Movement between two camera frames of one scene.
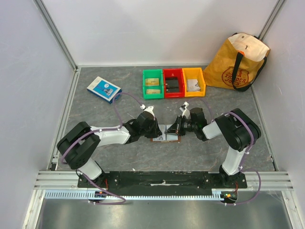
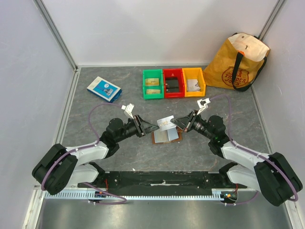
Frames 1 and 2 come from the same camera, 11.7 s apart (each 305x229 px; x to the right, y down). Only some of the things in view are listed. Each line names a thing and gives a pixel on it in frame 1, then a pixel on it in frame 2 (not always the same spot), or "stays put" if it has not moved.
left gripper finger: x=158 y=132 to x=150 y=129
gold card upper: x=152 y=81 stays put
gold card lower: x=153 y=91 stays put
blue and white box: x=104 y=89 stays put
